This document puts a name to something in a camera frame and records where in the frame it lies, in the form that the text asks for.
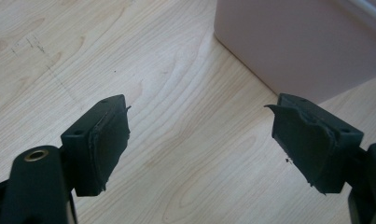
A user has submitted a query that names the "pale pink plastic box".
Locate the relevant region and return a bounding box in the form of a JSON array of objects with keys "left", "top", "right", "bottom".
[{"left": 213, "top": 0, "right": 376, "bottom": 105}]

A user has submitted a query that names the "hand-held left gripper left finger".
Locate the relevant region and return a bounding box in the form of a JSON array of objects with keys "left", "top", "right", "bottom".
[{"left": 60, "top": 93, "right": 132, "bottom": 198}]

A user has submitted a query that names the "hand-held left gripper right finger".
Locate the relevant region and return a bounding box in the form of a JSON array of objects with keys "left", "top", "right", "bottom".
[{"left": 264, "top": 92, "right": 365, "bottom": 195}]

